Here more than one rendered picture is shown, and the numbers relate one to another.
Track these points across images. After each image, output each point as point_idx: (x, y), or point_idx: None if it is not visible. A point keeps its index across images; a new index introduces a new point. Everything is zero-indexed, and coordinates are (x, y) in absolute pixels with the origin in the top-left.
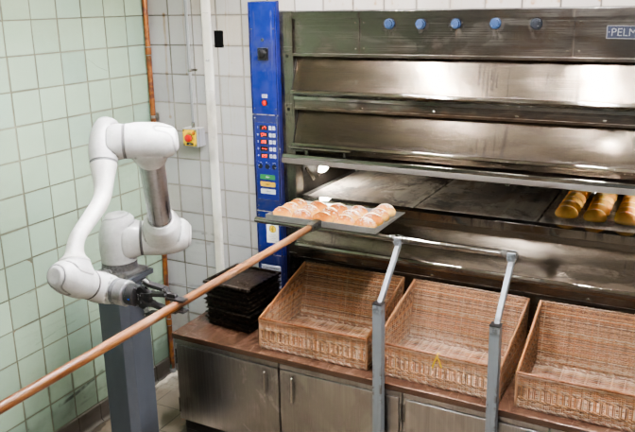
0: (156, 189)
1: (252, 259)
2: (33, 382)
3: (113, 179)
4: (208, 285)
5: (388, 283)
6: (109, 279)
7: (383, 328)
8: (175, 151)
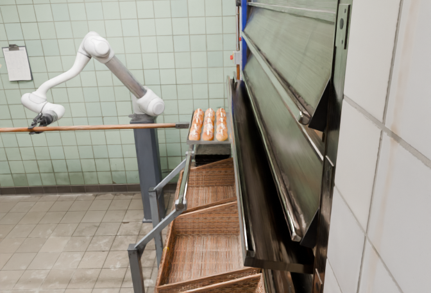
0: (115, 75)
1: (101, 125)
2: None
3: (81, 63)
4: (56, 127)
5: (166, 180)
6: (48, 109)
7: (154, 208)
8: (99, 54)
